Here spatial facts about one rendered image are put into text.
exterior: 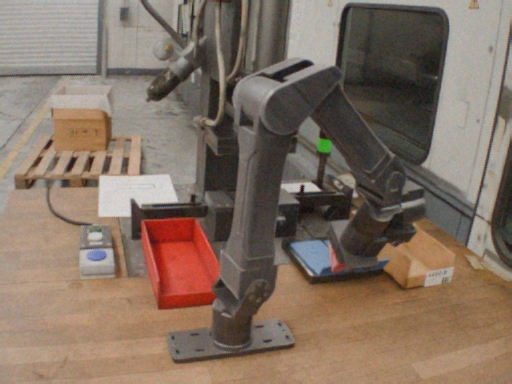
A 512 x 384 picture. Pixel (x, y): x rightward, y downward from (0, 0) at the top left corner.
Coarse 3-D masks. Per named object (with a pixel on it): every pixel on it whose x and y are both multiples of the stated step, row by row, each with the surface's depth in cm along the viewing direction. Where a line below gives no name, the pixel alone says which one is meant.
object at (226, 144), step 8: (232, 104) 113; (232, 112) 111; (208, 128) 107; (216, 128) 107; (224, 128) 108; (232, 128) 108; (208, 136) 107; (216, 136) 101; (224, 136) 101; (232, 136) 102; (208, 144) 108; (216, 144) 101; (224, 144) 101; (232, 144) 101; (296, 144) 106; (216, 152) 101; (224, 152) 101; (232, 152) 102
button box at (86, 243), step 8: (48, 192) 124; (48, 200) 119; (64, 216) 111; (80, 224) 109; (88, 224) 108; (80, 232) 100; (88, 232) 100; (104, 232) 101; (80, 240) 97; (88, 240) 97; (96, 240) 97; (104, 240) 98; (80, 248) 94; (88, 248) 95; (96, 248) 95; (112, 248) 97
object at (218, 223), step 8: (208, 208) 111; (280, 208) 111; (288, 208) 111; (296, 208) 112; (208, 216) 112; (216, 216) 106; (224, 216) 107; (232, 216) 107; (288, 216) 112; (296, 216) 113; (208, 224) 112; (216, 224) 107; (224, 224) 108; (288, 224) 113; (296, 224) 114; (208, 232) 112; (216, 232) 108; (224, 232) 108; (280, 232) 113; (288, 232) 114; (216, 240) 108; (224, 240) 109
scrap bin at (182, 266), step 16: (144, 224) 100; (160, 224) 103; (176, 224) 104; (192, 224) 106; (144, 240) 98; (160, 240) 104; (176, 240) 106; (192, 240) 107; (160, 256) 99; (176, 256) 100; (192, 256) 100; (208, 256) 94; (160, 272) 93; (176, 272) 94; (192, 272) 94; (208, 272) 95; (160, 288) 88; (176, 288) 88; (192, 288) 89; (208, 288) 89; (160, 304) 82; (176, 304) 83; (192, 304) 84; (208, 304) 85
